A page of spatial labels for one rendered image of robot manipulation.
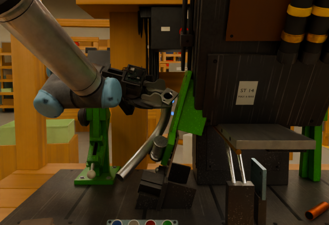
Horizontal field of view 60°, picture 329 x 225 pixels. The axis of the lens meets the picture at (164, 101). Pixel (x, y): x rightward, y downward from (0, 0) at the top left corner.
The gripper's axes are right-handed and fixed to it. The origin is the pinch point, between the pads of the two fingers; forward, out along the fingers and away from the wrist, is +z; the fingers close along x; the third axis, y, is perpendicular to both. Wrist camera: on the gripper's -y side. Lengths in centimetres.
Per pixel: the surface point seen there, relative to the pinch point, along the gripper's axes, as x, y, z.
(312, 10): 1.6, 36.6, 22.7
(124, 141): 3.8, -35.4, -12.4
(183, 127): -9.5, 2.4, 5.6
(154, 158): -15.7, -6.5, 0.3
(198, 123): -8.0, 3.7, 8.9
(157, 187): -22.7, -8.8, 3.0
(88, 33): 737, -619, -328
